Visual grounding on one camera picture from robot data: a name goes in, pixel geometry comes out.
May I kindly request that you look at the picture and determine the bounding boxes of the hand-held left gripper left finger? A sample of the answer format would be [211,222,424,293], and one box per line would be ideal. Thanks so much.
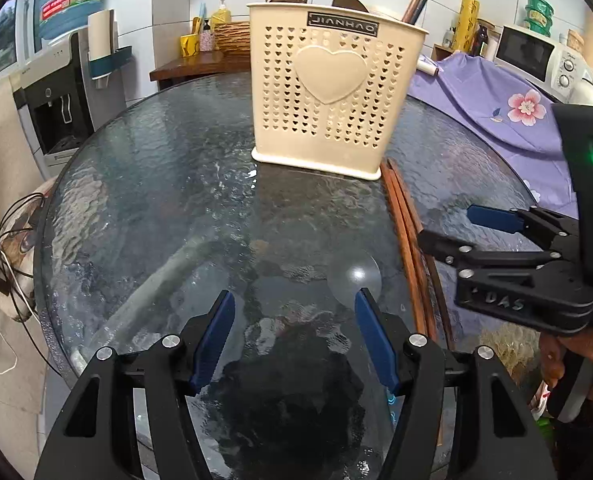
[34,290,237,480]

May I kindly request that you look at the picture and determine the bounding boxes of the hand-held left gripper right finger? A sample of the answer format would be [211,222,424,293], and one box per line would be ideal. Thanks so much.
[353,287,560,480]

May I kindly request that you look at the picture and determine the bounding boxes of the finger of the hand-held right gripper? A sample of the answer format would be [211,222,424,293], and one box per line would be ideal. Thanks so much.
[467,204,583,252]
[417,230,563,269]

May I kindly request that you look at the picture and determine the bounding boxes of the clear plastic spoon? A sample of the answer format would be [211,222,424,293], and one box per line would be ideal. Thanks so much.
[326,254,384,307]

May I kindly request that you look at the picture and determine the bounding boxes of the cream perforated utensil holder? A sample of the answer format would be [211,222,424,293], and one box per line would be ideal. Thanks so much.
[246,1,430,182]

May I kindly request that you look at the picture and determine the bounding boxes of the purple floral cloth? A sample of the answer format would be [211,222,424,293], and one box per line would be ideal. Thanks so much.
[406,52,585,207]

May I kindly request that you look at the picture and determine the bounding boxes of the white microwave oven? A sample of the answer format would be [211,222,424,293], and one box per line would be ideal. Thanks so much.
[493,24,590,97]

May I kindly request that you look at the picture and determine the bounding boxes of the brown glass bottle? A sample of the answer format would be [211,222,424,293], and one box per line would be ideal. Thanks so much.
[473,22,490,56]

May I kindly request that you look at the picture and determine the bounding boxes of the yellow roll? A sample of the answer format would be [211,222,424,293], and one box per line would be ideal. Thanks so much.
[455,0,480,54]

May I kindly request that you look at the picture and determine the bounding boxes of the stack of green noodle cups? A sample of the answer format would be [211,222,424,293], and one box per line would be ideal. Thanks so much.
[523,0,555,36]

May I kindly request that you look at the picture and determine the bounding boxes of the cat print cushion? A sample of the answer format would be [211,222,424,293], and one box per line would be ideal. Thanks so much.
[0,179,58,322]

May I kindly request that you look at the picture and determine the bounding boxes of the dark wooden counter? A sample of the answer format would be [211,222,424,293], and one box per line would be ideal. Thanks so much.
[149,49,253,92]

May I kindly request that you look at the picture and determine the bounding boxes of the grey water dispenser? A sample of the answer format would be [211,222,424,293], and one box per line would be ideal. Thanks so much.
[8,31,128,167]

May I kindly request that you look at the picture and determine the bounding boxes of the yellow cup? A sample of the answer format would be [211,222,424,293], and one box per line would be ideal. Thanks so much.
[178,32,201,59]

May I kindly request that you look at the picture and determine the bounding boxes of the woven pattern wash basin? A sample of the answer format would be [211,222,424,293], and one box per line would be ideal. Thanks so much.
[212,19,252,56]

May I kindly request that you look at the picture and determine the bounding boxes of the sliding window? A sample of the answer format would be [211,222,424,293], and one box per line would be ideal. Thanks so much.
[0,0,44,88]

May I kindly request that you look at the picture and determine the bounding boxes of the black cables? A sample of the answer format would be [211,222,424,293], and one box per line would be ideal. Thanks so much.
[0,192,62,381]

